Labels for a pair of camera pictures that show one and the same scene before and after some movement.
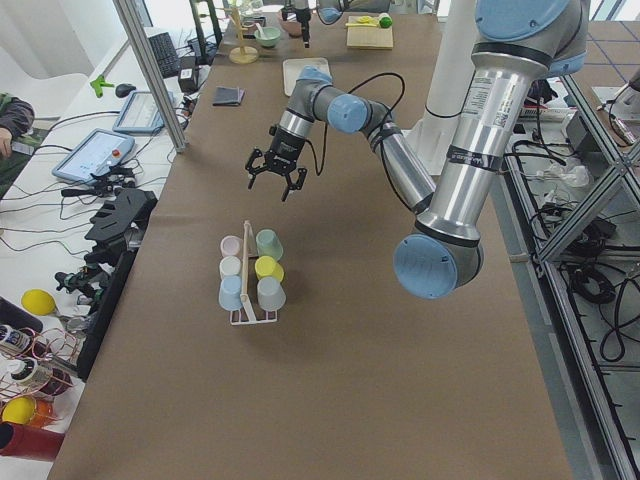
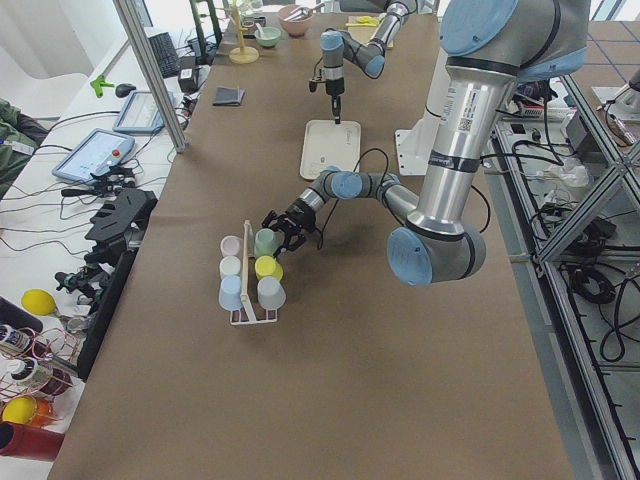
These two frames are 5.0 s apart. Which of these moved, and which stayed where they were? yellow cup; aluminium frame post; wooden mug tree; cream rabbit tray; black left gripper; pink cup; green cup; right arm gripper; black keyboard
Moved: right arm gripper; black left gripper; cream rabbit tray
Stayed: pink cup; black keyboard; yellow cup; green cup; aluminium frame post; wooden mug tree
